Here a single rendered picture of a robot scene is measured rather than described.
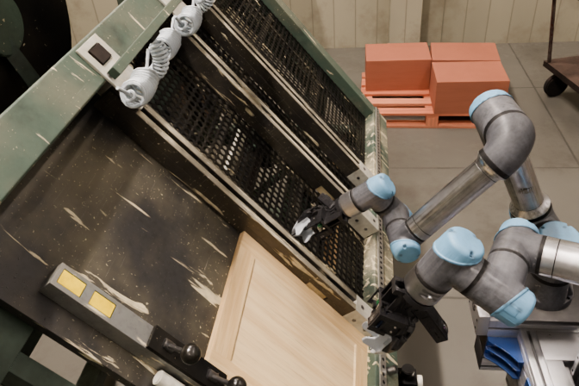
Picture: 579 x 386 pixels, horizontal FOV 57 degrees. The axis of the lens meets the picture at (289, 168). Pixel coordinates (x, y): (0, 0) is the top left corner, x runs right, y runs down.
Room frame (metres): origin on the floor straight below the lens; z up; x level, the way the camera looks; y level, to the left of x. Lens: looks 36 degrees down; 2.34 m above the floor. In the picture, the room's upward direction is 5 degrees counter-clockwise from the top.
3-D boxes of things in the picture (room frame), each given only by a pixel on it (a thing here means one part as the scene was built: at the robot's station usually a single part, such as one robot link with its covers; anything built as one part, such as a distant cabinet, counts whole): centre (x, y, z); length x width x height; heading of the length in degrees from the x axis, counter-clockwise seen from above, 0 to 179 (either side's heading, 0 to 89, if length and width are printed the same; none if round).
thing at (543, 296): (1.05, -0.73, 1.09); 0.15 x 0.15 x 0.10
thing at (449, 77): (3.98, -1.23, 0.21); 1.17 x 0.78 x 0.41; 82
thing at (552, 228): (1.06, -0.73, 1.20); 0.13 x 0.12 x 0.14; 0
